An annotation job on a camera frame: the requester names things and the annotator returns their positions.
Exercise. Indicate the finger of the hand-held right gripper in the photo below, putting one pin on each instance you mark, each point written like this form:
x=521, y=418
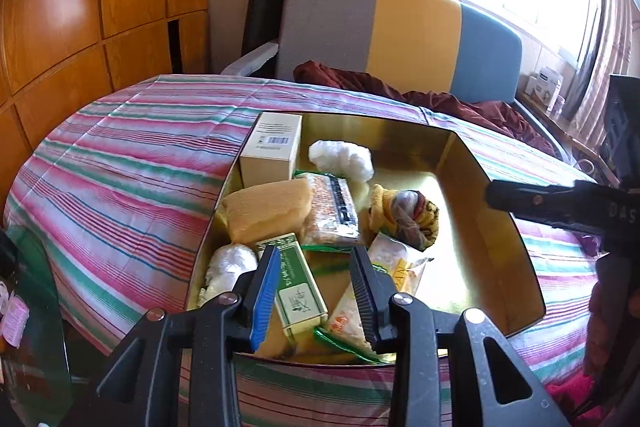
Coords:
x=530, y=202

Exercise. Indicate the pink paper packet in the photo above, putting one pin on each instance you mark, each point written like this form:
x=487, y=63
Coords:
x=12, y=319

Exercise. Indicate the yellow patterned cloth bundle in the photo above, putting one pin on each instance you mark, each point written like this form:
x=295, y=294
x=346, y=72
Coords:
x=385, y=207

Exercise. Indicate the large yellow sponge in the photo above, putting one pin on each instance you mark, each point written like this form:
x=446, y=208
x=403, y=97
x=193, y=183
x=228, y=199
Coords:
x=265, y=212

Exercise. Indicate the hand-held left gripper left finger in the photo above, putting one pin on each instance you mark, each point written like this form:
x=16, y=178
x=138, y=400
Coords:
x=265, y=297

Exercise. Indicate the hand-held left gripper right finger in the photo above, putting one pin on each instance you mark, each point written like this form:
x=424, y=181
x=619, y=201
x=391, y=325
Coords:
x=362, y=297

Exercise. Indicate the green edged cracker packet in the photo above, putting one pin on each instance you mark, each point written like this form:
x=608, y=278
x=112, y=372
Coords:
x=345, y=317

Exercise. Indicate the green and white carton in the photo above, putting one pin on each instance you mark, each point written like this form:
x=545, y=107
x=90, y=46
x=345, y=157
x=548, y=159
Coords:
x=300, y=297

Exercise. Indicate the glass coffee table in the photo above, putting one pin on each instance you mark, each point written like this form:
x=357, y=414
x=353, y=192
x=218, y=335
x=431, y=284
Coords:
x=40, y=307

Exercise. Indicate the pink patterned curtain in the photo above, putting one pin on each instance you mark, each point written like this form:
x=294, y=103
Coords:
x=610, y=32

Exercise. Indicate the person's red trouser leg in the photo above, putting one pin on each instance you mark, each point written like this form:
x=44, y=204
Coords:
x=570, y=389

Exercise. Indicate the gold tin box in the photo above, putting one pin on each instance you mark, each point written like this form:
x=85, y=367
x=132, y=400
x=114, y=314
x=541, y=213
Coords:
x=465, y=217

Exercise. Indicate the multicolour fabric sofa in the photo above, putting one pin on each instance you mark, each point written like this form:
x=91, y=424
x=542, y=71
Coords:
x=415, y=32

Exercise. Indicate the wooden side table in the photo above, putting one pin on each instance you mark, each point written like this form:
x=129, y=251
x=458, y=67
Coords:
x=575, y=142

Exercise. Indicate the small pink box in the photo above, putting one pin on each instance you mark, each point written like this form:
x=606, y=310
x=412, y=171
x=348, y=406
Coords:
x=557, y=107

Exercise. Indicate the white printed box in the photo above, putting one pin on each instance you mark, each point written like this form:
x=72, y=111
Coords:
x=545, y=84

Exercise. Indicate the person's right hand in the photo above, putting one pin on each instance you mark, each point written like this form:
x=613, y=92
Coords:
x=615, y=322

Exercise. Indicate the beige box with barcode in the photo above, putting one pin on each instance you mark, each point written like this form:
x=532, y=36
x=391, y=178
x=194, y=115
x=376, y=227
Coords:
x=270, y=157

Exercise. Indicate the orange cracker packet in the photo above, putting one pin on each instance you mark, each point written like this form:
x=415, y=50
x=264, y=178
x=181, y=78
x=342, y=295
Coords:
x=325, y=207

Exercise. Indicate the maroon cloth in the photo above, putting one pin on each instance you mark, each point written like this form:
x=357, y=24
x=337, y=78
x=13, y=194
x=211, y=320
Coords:
x=450, y=107

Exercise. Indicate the white plastic-wrapped bundle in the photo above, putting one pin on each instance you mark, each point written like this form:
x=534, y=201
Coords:
x=340, y=159
x=225, y=267

